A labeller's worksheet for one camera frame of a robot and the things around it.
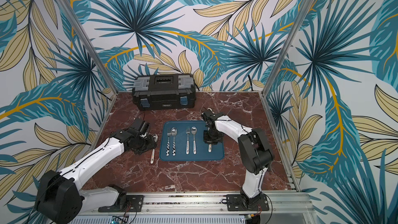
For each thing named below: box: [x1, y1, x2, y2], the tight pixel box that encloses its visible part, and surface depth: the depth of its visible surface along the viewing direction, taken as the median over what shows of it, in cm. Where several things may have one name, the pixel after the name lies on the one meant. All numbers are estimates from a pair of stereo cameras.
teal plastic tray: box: [159, 120, 225, 162], surface depth 92 cm
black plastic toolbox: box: [132, 74, 197, 111], surface depth 102 cm
